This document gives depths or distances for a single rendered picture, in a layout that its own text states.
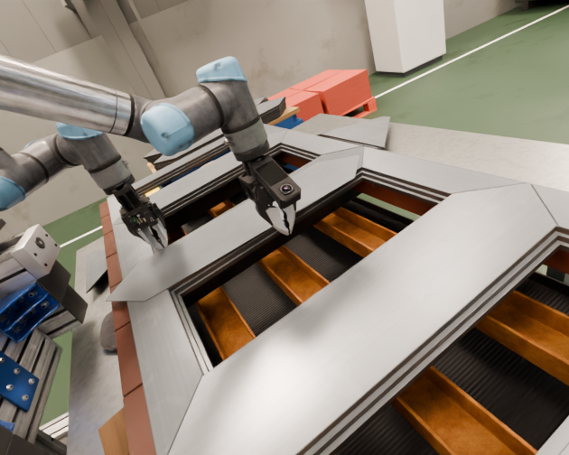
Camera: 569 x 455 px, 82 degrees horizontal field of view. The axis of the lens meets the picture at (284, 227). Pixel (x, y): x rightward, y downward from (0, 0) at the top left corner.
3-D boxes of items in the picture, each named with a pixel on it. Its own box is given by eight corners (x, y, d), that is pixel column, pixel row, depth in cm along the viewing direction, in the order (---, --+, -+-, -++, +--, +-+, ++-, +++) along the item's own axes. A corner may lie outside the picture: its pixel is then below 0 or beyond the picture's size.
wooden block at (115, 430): (112, 441, 65) (97, 429, 62) (139, 415, 67) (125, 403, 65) (125, 482, 58) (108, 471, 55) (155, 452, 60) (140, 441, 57)
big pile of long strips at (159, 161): (265, 104, 203) (261, 94, 200) (298, 107, 171) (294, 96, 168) (146, 163, 182) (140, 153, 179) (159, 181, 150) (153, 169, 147)
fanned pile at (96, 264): (118, 236, 143) (113, 229, 141) (128, 280, 112) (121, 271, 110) (91, 252, 140) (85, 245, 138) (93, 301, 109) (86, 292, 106)
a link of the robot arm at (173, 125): (149, 157, 58) (199, 129, 63) (177, 162, 50) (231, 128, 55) (123, 114, 53) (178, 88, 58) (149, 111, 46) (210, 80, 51)
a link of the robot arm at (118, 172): (88, 169, 74) (122, 153, 76) (101, 186, 76) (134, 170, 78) (88, 177, 68) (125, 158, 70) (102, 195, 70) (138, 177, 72)
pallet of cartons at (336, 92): (276, 162, 333) (261, 121, 309) (255, 142, 408) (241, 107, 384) (383, 111, 346) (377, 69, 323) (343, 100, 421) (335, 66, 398)
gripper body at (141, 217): (135, 239, 76) (102, 196, 69) (130, 226, 82) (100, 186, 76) (164, 222, 78) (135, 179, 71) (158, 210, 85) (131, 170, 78)
